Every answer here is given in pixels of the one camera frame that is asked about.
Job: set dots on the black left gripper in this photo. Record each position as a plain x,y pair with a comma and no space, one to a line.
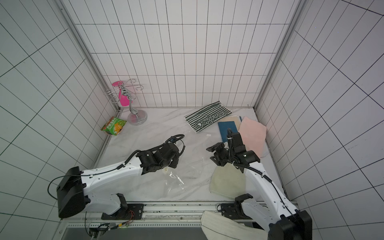
174,165

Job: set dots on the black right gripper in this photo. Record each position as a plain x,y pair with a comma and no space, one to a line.
219,153

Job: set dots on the pale green towel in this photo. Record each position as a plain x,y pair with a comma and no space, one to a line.
228,182

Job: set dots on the pink towel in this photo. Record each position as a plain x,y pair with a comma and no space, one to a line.
253,136

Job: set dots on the clear plastic vacuum bag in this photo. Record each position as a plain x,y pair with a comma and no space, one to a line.
189,182

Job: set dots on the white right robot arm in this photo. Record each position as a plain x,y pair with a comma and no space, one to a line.
264,202

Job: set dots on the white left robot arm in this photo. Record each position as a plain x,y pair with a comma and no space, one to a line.
99,190

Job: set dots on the teal and beige towel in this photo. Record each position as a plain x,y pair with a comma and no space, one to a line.
230,122

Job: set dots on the green white striped towel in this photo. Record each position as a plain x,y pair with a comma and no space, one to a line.
206,116

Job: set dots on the chrome cup holder stand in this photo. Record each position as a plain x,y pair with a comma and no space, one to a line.
136,117

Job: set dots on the green snack packet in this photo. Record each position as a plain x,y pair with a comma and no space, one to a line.
113,126

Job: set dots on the pink plastic scoop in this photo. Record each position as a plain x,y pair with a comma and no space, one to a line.
123,94

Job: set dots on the white striped cloth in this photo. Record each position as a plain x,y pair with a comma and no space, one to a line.
217,227

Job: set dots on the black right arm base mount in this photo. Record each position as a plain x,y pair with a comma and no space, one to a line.
234,211

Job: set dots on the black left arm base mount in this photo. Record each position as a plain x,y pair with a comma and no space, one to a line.
126,211

